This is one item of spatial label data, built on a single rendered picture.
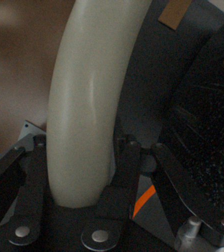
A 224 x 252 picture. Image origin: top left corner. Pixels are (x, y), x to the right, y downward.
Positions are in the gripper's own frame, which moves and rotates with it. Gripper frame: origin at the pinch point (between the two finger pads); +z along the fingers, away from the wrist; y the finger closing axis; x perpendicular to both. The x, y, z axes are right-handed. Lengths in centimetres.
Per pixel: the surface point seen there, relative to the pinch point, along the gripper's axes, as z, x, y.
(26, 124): 86, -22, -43
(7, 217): 25, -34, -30
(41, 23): 89, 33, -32
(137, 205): 80, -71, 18
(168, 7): 80, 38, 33
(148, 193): 79, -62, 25
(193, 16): 81, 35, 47
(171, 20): 80, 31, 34
